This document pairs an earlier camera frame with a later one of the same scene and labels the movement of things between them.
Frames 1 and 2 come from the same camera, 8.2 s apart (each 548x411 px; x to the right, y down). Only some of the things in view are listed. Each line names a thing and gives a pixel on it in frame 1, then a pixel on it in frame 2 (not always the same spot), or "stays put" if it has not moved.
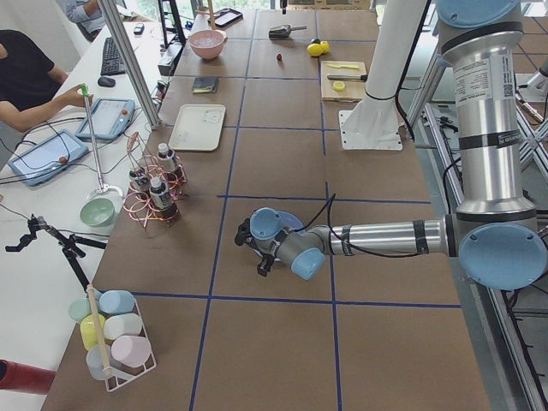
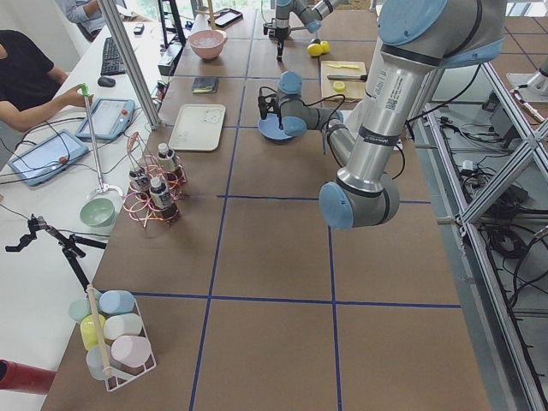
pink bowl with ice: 208,43 stays put
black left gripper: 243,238 to 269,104
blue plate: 265,223 to 292,127
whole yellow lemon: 314,50 stays put
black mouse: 106,81 stays put
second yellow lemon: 324,46 stays put
